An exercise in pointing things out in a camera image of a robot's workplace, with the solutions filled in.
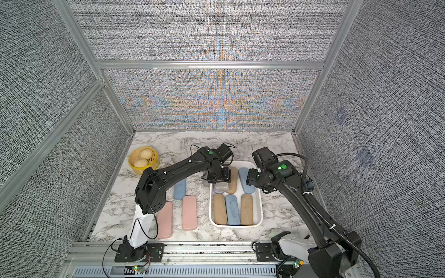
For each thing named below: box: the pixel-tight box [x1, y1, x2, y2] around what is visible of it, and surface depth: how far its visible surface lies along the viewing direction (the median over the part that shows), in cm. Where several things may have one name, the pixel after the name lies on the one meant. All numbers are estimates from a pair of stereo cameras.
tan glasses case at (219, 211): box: [212, 193, 228, 225], surface depth 84 cm
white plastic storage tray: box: [208, 160, 264, 229], surface depth 85 cm
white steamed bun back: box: [139, 148, 154, 160], surface depth 103 cm
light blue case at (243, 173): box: [238, 167, 256, 195], surface depth 94 cm
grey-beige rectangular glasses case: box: [215, 181, 229, 192], surface depth 83 cm
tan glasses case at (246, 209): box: [240, 193, 254, 226], surface depth 85 cm
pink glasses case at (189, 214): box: [181, 194, 198, 231], surface depth 85 cm
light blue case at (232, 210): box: [224, 194, 241, 226], surface depth 84 cm
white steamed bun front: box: [133, 158, 149, 168], surface depth 97 cm
